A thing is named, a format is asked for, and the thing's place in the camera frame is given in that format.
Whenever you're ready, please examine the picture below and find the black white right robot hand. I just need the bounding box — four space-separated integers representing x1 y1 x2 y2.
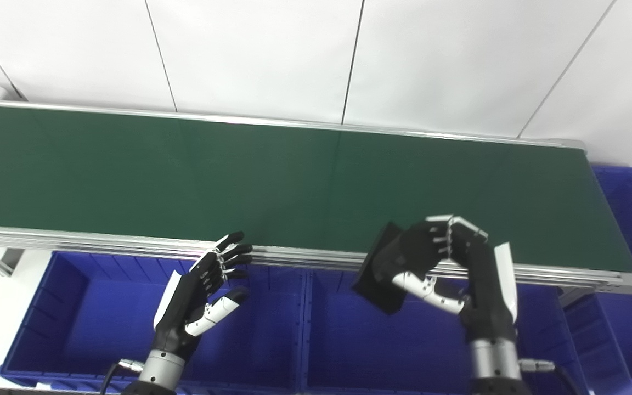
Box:
371 215 519 344

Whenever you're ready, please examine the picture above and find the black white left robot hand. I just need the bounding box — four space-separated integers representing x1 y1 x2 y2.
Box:
151 231 254 358

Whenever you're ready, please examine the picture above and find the black cylinder block part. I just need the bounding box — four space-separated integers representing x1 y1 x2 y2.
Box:
351 221 433 317

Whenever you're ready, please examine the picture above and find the green conveyor belt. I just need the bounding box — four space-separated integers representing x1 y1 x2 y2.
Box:
0 98 632 296
0 104 632 274

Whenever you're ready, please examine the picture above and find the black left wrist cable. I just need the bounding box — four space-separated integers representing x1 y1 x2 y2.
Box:
99 358 147 395

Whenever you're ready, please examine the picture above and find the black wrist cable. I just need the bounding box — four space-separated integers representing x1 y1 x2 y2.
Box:
518 358 583 395
99 358 147 395

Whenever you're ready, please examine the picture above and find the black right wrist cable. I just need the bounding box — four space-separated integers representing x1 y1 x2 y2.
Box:
518 358 583 395

